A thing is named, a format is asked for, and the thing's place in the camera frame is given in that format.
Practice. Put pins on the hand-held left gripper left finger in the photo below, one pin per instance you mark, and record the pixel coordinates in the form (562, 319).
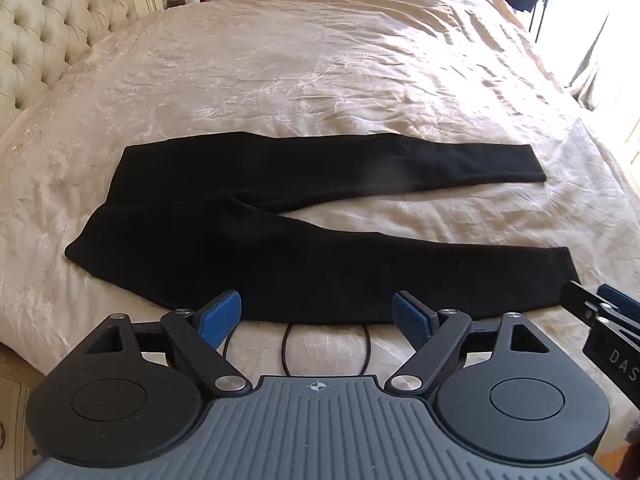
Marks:
(220, 317)

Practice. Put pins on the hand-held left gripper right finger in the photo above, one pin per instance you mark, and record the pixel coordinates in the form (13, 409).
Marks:
(407, 317)

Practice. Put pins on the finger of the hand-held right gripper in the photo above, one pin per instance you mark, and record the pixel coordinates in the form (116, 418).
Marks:
(575, 297)
(622, 301)

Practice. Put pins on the black pants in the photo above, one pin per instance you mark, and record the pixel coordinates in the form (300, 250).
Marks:
(200, 240)

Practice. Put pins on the pale sheer curtain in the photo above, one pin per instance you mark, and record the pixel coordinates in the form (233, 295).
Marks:
(605, 55)

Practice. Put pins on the beige embroidered bedspread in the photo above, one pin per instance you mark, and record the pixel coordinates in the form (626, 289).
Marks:
(320, 85)

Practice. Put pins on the black stand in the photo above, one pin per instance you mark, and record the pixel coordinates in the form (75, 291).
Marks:
(542, 20)

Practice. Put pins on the cream tufted headboard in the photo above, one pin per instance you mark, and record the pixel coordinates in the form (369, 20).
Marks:
(50, 20)

